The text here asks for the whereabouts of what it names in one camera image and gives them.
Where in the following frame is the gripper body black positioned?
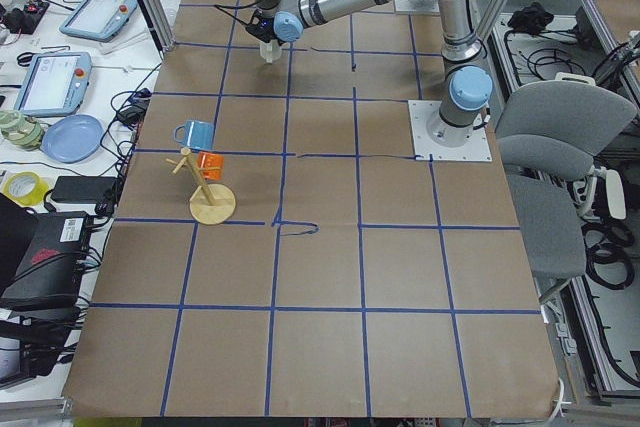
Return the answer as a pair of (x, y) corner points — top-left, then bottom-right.
(259, 21), (277, 43)

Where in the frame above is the white grey-lined mug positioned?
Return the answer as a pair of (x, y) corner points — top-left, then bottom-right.
(259, 40), (282, 64)

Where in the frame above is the orange cup on tree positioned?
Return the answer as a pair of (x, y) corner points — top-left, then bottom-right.
(197, 151), (224, 181)

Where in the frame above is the blue mug on tree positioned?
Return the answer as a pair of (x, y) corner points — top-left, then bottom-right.
(173, 120), (215, 151)

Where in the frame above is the upper teach pendant tablet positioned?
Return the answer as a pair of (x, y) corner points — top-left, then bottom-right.
(59, 0), (138, 42)

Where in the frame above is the teach pendant tablet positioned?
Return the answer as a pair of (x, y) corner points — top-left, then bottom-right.
(59, 0), (138, 42)
(14, 52), (92, 117)

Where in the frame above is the wooden mug tree stand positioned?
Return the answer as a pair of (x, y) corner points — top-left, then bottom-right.
(166, 147), (236, 225)

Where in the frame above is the lower teach pendant tablet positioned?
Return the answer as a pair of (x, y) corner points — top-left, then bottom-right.
(14, 52), (92, 117)

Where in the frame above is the blue plate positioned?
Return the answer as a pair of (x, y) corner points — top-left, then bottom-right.
(41, 114), (104, 163)

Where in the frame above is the black power adapter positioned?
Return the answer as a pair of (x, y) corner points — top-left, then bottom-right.
(50, 176), (116, 204)

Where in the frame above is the green tape rolls stack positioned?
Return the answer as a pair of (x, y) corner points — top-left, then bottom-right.
(1, 110), (45, 150)

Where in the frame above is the yellow tape roll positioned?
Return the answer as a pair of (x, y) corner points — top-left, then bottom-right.
(3, 172), (50, 207)

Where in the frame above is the grey office chair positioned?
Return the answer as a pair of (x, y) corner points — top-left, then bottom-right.
(495, 78), (637, 303)

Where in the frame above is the black computer box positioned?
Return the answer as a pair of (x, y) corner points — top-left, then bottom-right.
(1, 195), (91, 312)

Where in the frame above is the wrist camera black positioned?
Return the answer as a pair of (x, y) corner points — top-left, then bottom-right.
(245, 10), (271, 41)

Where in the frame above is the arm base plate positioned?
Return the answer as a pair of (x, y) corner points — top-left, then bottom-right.
(394, 0), (440, 16)
(408, 100), (492, 162)

